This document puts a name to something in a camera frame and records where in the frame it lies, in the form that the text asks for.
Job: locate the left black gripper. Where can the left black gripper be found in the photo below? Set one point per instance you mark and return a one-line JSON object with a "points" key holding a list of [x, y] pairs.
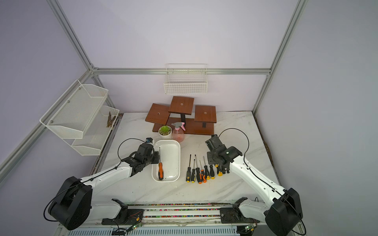
{"points": [[156, 160]]}

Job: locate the brown wooden tiered stand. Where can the brown wooden tiered stand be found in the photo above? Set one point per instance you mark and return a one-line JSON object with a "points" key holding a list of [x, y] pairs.
{"points": [[197, 119]]}

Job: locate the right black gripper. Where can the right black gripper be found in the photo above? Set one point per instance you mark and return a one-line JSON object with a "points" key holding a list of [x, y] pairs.
{"points": [[211, 161]]}

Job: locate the white plastic storage box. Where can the white plastic storage box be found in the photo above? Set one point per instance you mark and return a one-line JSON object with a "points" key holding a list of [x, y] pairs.
{"points": [[170, 157]]}

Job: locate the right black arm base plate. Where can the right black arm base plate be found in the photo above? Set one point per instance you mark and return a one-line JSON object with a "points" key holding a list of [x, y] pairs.
{"points": [[230, 215]]}

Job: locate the white mesh shelf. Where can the white mesh shelf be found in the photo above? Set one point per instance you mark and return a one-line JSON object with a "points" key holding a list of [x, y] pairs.
{"points": [[71, 116], [97, 134]]}

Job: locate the pink spray bottle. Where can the pink spray bottle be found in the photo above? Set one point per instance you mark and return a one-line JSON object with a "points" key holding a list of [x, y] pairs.
{"points": [[178, 131]]}

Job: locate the lower white mesh shelf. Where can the lower white mesh shelf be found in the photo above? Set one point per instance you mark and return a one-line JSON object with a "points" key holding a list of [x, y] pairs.
{"points": [[97, 134]]}

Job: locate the upper white mesh shelf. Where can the upper white mesh shelf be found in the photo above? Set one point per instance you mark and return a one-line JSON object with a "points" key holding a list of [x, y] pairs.
{"points": [[71, 116]]}

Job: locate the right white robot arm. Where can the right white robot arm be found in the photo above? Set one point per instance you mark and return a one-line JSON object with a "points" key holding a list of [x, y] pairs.
{"points": [[280, 209]]}

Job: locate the small potted green plant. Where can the small potted green plant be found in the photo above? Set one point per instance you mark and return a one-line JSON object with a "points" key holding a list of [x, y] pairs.
{"points": [[165, 132]]}

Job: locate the brown twigs on shelf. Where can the brown twigs on shelf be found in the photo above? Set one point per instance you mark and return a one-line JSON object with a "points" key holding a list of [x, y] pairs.
{"points": [[111, 119]]}

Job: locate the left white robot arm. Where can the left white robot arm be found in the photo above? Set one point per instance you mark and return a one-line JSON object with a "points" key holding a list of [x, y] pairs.
{"points": [[73, 205]]}

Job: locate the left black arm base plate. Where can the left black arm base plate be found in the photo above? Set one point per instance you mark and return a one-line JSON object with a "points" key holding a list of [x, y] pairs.
{"points": [[125, 216]]}

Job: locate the white wire wall basket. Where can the white wire wall basket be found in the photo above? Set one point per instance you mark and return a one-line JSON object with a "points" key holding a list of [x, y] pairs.
{"points": [[186, 79]]}

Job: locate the short stubby black screwdriver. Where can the short stubby black screwdriver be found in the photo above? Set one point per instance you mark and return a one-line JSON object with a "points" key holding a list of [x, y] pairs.
{"points": [[219, 172]]}

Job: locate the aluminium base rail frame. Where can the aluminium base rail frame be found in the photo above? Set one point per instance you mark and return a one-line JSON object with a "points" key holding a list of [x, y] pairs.
{"points": [[199, 219]]}

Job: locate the aluminium cage frame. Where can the aluminium cage frame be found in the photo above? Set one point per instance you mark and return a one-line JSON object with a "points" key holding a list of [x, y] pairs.
{"points": [[17, 156]]}

